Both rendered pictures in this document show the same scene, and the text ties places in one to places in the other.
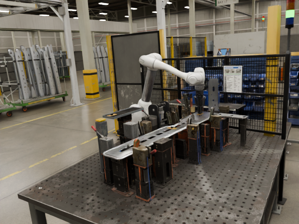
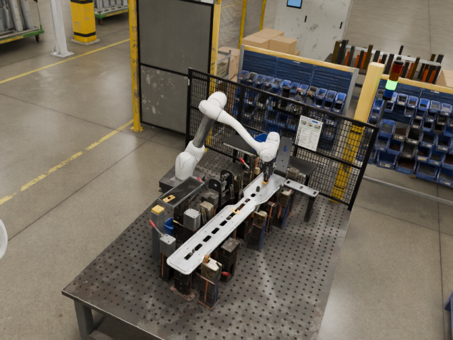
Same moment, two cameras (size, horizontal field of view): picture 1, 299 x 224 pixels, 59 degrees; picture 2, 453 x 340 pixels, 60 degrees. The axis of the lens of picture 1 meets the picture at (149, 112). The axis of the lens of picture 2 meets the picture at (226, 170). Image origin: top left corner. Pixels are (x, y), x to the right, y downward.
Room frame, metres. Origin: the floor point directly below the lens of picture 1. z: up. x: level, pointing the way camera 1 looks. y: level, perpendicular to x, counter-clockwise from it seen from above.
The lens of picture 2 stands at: (-0.03, 0.39, 2.83)
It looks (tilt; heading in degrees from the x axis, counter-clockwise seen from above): 33 degrees down; 348
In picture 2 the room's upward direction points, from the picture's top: 6 degrees clockwise
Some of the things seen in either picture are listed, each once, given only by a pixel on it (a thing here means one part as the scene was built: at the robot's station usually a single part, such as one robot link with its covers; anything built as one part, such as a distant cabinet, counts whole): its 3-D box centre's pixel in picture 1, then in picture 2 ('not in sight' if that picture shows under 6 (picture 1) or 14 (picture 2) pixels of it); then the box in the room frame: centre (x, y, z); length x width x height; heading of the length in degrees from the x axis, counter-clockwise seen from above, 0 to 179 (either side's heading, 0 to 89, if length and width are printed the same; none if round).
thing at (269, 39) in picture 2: not in sight; (269, 64); (7.22, -1.77, 0.52); 1.20 x 0.80 x 1.05; 145
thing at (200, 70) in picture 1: (198, 75); (272, 142); (2.53, -0.49, 1.40); 0.13 x 0.11 x 0.16; 155
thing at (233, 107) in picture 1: (203, 104); (267, 154); (2.99, -0.63, 1.01); 0.90 x 0.22 x 0.03; 49
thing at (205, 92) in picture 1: (204, 97); (270, 147); (2.99, -0.64, 1.09); 0.30 x 0.17 x 0.13; 39
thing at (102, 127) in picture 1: (103, 147); (158, 235); (2.04, 0.39, 0.92); 0.08 x 0.08 x 0.44; 49
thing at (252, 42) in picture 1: (239, 57); (313, 12); (8.96, -3.11, 1.22); 1.60 x 0.54 x 2.45; 58
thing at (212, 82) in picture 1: (213, 94); (283, 154); (2.73, -0.68, 1.17); 0.12 x 0.01 x 0.34; 49
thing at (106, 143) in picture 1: (108, 161); (167, 258); (1.85, 0.33, 0.88); 0.11 x 0.10 x 0.36; 49
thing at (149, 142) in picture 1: (171, 129); (235, 213); (2.17, -0.18, 1.00); 1.38 x 0.22 x 0.02; 139
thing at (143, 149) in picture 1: (143, 172); (210, 283); (1.62, 0.06, 0.88); 0.15 x 0.11 x 0.36; 49
